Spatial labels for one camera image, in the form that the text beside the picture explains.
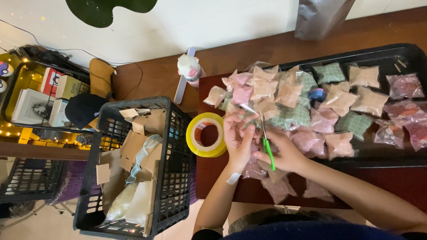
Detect pile of clear fabric packets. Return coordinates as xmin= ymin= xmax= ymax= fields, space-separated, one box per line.
xmin=203 ymin=62 xmax=427 ymax=204

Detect brown soft pouch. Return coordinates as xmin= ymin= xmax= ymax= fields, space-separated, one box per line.
xmin=88 ymin=58 xmax=117 ymax=100

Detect clear plastic strip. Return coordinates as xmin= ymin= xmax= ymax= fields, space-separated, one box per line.
xmin=126 ymin=134 xmax=164 ymax=184

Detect white pink cartoon bottle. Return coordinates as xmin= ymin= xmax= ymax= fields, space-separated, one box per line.
xmin=177 ymin=53 xmax=206 ymax=88

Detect grey plastic bag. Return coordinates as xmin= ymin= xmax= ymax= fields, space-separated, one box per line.
xmin=294 ymin=0 xmax=356 ymax=41

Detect yellow packing tape roll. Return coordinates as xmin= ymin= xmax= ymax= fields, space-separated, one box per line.
xmin=186 ymin=112 xmax=228 ymax=158

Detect small blue round item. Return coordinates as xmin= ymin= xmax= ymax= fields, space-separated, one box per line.
xmin=308 ymin=88 xmax=327 ymax=102

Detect white flat strip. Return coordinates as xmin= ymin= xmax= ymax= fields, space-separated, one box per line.
xmin=174 ymin=47 xmax=196 ymax=104

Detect person's dark blue clothing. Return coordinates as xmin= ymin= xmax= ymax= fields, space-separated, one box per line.
xmin=192 ymin=208 xmax=427 ymax=240

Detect white wrist bandage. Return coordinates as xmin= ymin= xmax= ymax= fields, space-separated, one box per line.
xmin=226 ymin=172 xmax=242 ymax=185

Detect white plastic bag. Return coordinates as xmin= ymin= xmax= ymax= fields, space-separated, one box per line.
xmin=125 ymin=180 xmax=153 ymax=226
xmin=106 ymin=182 xmax=138 ymax=222

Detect heap of cardboard pieces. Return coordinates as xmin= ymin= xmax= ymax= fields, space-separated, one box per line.
xmin=96 ymin=107 xmax=167 ymax=237

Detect empty black plastic crate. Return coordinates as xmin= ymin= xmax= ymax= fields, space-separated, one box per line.
xmin=0 ymin=157 xmax=65 ymax=204

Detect person's left hand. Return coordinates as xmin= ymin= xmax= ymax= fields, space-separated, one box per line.
xmin=223 ymin=113 xmax=259 ymax=172

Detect person's right hand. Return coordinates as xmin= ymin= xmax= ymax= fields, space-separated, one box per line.
xmin=252 ymin=128 xmax=309 ymax=174

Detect black plastic crate with cardboard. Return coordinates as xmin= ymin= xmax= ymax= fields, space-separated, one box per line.
xmin=73 ymin=96 xmax=193 ymax=240

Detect green handled scissors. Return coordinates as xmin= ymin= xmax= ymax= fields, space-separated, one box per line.
xmin=260 ymin=110 xmax=277 ymax=172

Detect black cap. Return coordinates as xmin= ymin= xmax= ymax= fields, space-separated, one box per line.
xmin=65 ymin=92 xmax=110 ymax=130

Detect black plastic tray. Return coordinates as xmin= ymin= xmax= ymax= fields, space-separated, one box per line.
xmin=264 ymin=43 xmax=427 ymax=169

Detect purple woven mat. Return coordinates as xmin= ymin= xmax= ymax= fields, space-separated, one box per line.
xmin=50 ymin=160 xmax=101 ymax=204

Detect thin black cable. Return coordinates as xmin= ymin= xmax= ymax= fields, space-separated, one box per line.
xmin=0 ymin=18 xmax=144 ymax=100

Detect dark green leaf-shaped mat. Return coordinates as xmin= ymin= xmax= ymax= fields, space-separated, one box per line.
xmin=65 ymin=0 xmax=158 ymax=28

